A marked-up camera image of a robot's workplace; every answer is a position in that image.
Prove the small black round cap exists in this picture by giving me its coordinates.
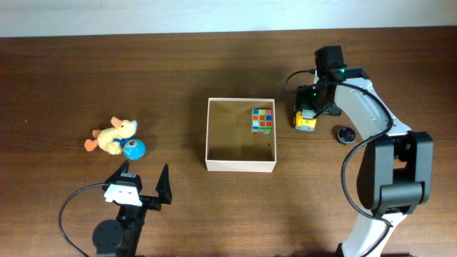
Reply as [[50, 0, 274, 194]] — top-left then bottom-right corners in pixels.
[[337, 127, 356, 145]]

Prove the yellow grey toy dump truck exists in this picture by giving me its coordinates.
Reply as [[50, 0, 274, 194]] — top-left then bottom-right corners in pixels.
[[293, 103, 317, 132]]

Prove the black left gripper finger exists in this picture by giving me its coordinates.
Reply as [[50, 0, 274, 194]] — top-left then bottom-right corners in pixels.
[[104, 160, 129, 186], [156, 163, 172, 204]]

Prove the open white cardboard box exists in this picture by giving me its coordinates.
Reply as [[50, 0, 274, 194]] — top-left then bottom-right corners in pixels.
[[205, 98, 277, 173]]

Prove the yellow plush duck toy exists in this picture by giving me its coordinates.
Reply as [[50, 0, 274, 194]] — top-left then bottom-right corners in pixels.
[[84, 116, 138, 155]]

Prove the colourful puzzle cube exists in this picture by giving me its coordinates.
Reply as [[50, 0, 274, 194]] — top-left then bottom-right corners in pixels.
[[251, 109, 273, 135]]

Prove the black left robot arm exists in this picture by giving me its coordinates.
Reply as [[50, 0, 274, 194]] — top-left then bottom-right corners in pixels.
[[92, 161, 172, 257]]

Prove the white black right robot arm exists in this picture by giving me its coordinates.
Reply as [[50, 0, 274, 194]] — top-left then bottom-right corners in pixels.
[[293, 46, 433, 257]]

